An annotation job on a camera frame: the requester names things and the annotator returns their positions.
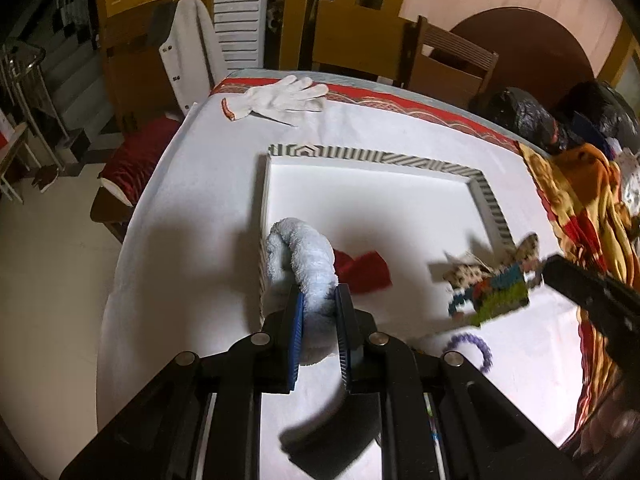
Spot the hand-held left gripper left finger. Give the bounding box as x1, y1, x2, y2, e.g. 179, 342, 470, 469
59, 284, 307, 480

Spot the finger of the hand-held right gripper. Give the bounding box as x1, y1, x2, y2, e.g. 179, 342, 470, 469
542, 254, 640, 356

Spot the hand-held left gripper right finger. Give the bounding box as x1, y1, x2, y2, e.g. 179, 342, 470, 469
334, 284, 586, 480

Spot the light blue fluffy scrunchie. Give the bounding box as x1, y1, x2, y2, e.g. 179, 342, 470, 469
264, 217, 346, 367

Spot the colourful bead bracelet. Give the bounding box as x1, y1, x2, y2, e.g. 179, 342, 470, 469
447, 260, 543, 328

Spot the purple bead bracelet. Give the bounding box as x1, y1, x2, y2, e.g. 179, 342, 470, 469
446, 332, 493, 373

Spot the spotted beige bow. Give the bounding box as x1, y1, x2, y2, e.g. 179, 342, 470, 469
442, 232, 541, 291

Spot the grey striped tray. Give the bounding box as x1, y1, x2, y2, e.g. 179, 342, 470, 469
257, 143, 517, 326

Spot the red satin bow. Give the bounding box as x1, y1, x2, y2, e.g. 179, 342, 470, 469
332, 249, 393, 295

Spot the orange patterned blanket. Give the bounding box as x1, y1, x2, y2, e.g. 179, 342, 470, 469
517, 142, 640, 441

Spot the white tablecloth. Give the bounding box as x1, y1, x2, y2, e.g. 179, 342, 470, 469
97, 100, 591, 480

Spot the white work glove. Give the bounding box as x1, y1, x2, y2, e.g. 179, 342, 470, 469
220, 75, 329, 127

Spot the red seat cushion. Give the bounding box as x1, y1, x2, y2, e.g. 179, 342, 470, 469
97, 117, 183, 206

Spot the round brown table top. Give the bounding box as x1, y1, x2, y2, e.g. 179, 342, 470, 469
447, 7, 596, 106

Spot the wooden slatted chair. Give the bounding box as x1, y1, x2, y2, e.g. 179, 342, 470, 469
407, 15, 501, 108

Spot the wooden chair with cushion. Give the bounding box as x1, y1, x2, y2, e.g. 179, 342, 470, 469
90, 2, 221, 241

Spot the white buttoned jacket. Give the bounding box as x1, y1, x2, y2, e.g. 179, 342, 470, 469
159, 0, 226, 116

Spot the white louvred door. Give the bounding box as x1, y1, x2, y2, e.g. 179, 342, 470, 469
212, 0, 266, 73

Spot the small wooden table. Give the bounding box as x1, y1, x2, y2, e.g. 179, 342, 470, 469
0, 122, 31, 206

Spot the metal rack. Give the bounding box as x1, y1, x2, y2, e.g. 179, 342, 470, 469
0, 42, 66, 176

